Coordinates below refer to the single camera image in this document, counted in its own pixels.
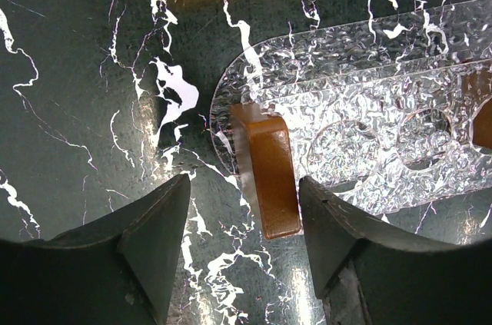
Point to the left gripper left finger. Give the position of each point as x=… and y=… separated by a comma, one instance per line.
x=118, y=269

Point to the clear acrylic oval tray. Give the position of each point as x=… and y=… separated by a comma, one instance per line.
x=346, y=54

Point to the clear acrylic toothbrush holder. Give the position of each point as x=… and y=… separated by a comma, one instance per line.
x=381, y=145

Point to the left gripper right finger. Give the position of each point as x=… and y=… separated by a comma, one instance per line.
x=366, y=271

